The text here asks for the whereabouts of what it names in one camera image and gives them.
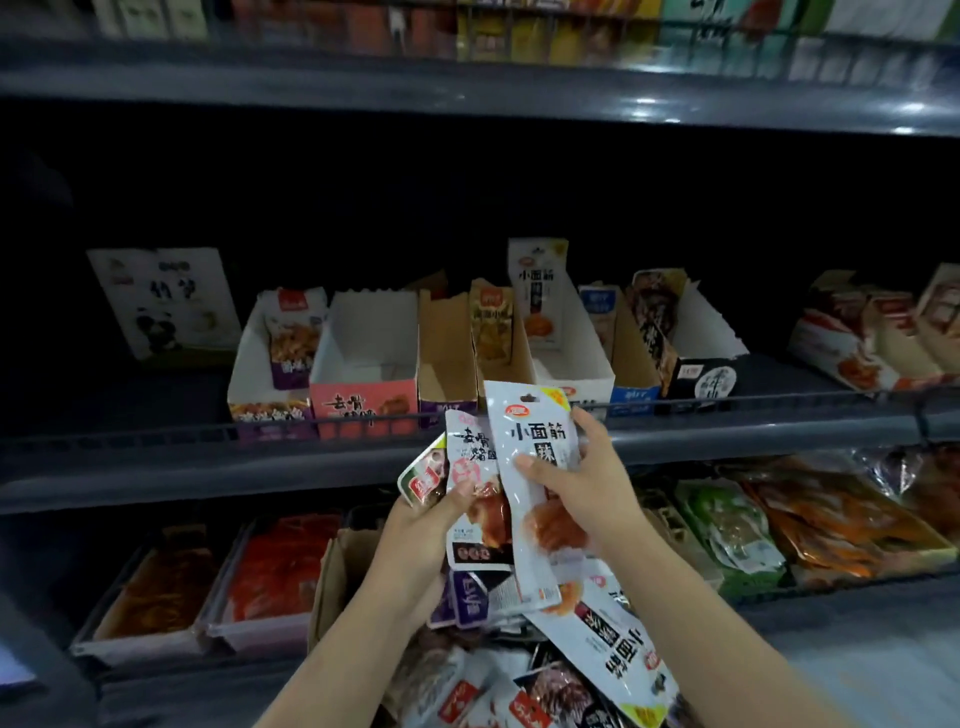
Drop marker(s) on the small green red snack packet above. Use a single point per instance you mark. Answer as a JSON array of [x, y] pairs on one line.
[[424, 476]]

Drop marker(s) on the person's left hand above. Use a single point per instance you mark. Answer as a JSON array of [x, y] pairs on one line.
[[409, 551]]

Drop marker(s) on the blue white display box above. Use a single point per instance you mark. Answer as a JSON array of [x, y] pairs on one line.
[[634, 375]]

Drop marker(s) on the brown purple display box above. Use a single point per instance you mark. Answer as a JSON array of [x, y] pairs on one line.
[[442, 352]]

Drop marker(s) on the orange clear snack bag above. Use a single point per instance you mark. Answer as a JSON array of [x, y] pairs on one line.
[[840, 517]]

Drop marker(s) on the black white display box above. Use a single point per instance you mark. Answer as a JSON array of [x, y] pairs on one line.
[[705, 375]]

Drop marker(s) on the person's left thumb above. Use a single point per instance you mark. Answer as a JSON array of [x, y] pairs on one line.
[[454, 501]]

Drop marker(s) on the dark red clear snack bag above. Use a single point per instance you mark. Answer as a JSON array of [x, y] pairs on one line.
[[922, 480]]

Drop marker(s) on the blue white snack packet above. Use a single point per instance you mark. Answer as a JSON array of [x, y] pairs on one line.
[[601, 315]]

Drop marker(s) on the white snack packet upright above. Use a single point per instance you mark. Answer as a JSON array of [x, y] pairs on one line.
[[538, 289]]

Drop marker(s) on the white purple display box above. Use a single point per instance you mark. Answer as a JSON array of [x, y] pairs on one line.
[[251, 405]]

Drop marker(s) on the pink white display box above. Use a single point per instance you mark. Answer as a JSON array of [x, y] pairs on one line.
[[364, 405]]

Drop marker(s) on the person's left forearm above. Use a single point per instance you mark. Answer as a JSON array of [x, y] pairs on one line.
[[352, 660]]

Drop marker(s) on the red white display box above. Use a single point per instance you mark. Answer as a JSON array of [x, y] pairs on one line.
[[937, 322], [840, 337]]

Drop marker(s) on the row of packets and cartons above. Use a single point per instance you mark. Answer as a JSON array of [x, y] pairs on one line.
[[525, 34]]

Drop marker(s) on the clear tray of brown packs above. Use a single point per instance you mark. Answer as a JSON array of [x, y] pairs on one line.
[[161, 592]]

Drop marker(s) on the pile of mixed snack packets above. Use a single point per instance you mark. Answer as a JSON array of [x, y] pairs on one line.
[[592, 660]]

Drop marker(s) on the white pink snack packet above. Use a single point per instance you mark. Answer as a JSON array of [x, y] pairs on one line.
[[472, 450]]

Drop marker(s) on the person's right forearm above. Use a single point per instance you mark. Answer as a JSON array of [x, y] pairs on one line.
[[712, 645]]

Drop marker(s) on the white panda print box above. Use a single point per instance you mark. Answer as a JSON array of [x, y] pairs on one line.
[[169, 300]]

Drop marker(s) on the clear tray of red packs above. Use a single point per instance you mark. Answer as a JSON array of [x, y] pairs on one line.
[[277, 570]]

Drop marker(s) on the white open display box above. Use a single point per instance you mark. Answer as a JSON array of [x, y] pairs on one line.
[[577, 360]]

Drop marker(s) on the grey metal shelf board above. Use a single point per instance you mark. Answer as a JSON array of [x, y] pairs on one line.
[[375, 82]]

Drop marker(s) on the person's right hand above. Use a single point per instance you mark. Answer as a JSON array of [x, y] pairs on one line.
[[596, 502]]

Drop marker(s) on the person's right thumb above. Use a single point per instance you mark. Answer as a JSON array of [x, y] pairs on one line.
[[538, 471]]

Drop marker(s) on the green vegetable snack bag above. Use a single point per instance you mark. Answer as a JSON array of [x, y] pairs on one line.
[[731, 525]]

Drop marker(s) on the purple white snack packet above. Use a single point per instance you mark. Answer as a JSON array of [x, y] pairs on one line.
[[472, 596]]

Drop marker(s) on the yellow snack packet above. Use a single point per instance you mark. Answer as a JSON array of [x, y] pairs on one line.
[[491, 322]]

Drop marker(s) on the brown cardboard carton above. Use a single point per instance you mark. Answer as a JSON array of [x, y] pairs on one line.
[[337, 570]]

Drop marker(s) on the dark brown snack packet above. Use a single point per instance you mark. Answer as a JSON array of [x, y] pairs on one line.
[[654, 315]]

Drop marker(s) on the white snack packet orange picture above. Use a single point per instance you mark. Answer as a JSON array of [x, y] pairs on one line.
[[529, 427]]

